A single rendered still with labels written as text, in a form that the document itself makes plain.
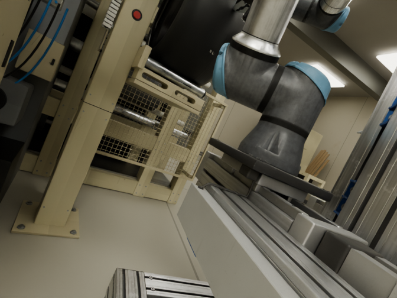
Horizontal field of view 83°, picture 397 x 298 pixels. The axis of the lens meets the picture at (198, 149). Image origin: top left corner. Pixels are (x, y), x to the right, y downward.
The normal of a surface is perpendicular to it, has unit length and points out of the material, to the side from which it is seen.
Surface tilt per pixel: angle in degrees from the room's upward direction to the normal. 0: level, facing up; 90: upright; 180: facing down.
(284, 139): 72
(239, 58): 118
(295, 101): 93
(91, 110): 90
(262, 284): 90
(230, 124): 90
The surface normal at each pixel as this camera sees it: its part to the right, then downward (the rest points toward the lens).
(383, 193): -0.85, -0.36
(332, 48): 0.32, 0.23
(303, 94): -0.14, 0.03
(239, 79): -0.33, 0.47
